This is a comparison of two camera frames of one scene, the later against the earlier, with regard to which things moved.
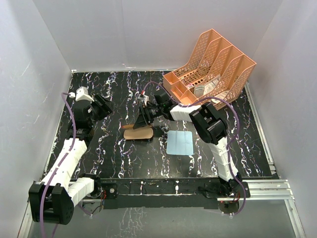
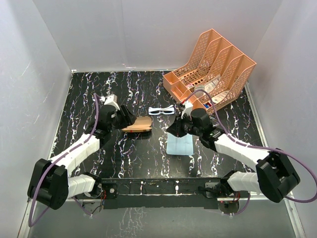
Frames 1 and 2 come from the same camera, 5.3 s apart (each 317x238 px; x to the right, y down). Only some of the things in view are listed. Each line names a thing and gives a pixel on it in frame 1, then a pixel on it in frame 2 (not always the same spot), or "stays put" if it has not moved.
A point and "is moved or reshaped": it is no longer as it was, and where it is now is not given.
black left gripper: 105,108 to 128,118
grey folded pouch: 198,90 stays put
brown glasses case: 143,133 is moved or reshaped
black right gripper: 141,121 to 176,128
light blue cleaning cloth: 180,143 stays put
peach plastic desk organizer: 214,73 stays put
